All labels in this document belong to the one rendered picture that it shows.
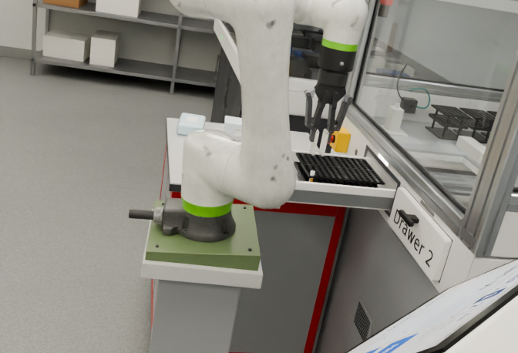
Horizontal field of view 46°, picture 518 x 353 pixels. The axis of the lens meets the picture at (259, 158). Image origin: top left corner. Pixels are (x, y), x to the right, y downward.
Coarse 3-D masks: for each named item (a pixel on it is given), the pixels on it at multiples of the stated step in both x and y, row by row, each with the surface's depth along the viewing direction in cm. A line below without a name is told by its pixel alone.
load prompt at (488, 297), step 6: (510, 276) 79; (516, 276) 76; (504, 282) 76; (510, 282) 73; (492, 288) 76; (498, 288) 73; (504, 288) 70; (486, 294) 73; (492, 294) 70; (498, 294) 68; (480, 300) 70; (486, 300) 68; (492, 300) 66; (468, 306) 70; (474, 306) 68; (480, 306) 65; (462, 312) 68
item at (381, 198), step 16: (368, 160) 190; (384, 176) 180; (304, 192) 163; (320, 192) 164; (336, 192) 165; (352, 192) 166; (368, 192) 167; (384, 192) 167; (368, 208) 169; (384, 208) 169
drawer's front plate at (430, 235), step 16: (400, 192) 160; (400, 208) 160; (416, 208) 151; (416, 224) 150; (432, 224) 143; (416, 240) 149; (432, 240) 141; (448, 240) 136; (416, 256) 148; (432, 256) 141; (432, 272) 140
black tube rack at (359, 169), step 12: (312, 156) 182; (324, 156) 183; (336, 156) 185; (300, 168) 180; (312, 168) 172; (324, 168) 174; (336, 168) 176; (348, 168) 177; (360, 168) 179; (372, 168) 180; (324, 180) 174; (336, 180) 174; (348, 180) 169; (360, 180) 169; (372, 180) 171
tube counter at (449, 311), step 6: (492, 282) 83; (480, 288) 82; (486, 288) 79; (474, 294) 79; (462, 300) 79; (468, 300) 76; (456, 306) 76; (462, 306) 73; (444, 312) 76; (450, 312) 73; (438, 318) 73; (444, 318) 70; (426, 324) 72; (432, 324) 70
